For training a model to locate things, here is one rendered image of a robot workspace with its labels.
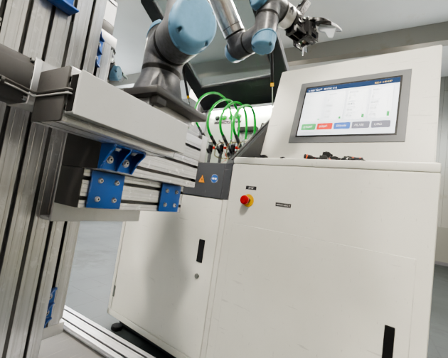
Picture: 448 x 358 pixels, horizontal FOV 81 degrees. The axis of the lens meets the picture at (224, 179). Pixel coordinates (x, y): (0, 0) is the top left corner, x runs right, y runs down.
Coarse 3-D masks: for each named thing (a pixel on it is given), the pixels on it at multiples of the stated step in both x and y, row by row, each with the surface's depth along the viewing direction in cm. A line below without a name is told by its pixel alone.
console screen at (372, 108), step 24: (384, 72) 115; (408, 72) 110; (312, 96) 130; (336, 96) 123; (360, 96) 117; (384, 96) 111; (408, 96) 106; (312, 120) 125; (336, 120) 118; (360, 120) 113; (384, 120) 107
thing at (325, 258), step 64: (384, 64) 117; (256, 192) 105; (320, 192) 91; (384, 192) 80; (256, 256) 101; (320, 256) 88; (384, 256) 78; (256, 320) 97; (320, 320) 85; (384, 320) 75
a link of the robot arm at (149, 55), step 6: (156, 24) 74; (150, 30) 75; (150, 36) 74; (150, 42) 73; (150, 48) 73; (156, 48) 71; (144, 54) 75; (150, 54) 73; (156, 54) 72; (144, 60) 74; (150, 60) 73; (156, 60) 73; (162, 60) 73; (168, 60) 72; (174, 66) 75; (180, 66) 76; (180, 72) 77
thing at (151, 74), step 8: (144, 64) 74; (152, 64) 73; (160, 64) 73; (144, 72) 73; (152, 72) 72; (160, 72) 73; (168, 72) 73; (176, 72) 76; (144, 80) 71; (152, 80) 71; (160, 80) 72; (168, 80) 73; (176, 80) 76; (168, 88) 72; (176, 88) 75; (176, 96) 74
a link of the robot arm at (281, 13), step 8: (256, 0) 81; (264, 0) 80; (272, 0) 81; (280, 0) 82; (256, 8) 82; (264, 8) 81; (272, 8) 81; (280, 8) 83; (288, 8) 85; (280, 16) 85
